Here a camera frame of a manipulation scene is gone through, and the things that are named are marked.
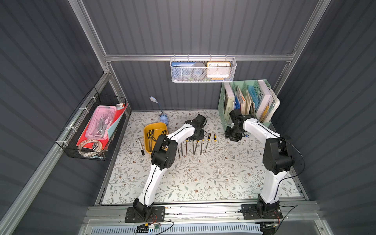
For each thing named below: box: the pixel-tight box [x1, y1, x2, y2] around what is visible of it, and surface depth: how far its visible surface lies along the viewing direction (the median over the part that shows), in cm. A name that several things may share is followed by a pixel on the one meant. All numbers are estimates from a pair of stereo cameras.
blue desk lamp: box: [148, 95, 169, 127], surface depth 107 cm
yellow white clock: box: [206, 61, 232, 81], surface depth 90 cm
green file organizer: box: [217, 79, 281, 131], surface depth 99 cm
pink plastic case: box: [84, 105, 118, 141], surface depth 74 cm
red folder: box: [76, 103, 129, 149], surface depth 69 cm
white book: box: [255, 79, 276, 123], surface depth 101 cm
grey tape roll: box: [191, 62, 207, 80], surface depth 89 cm
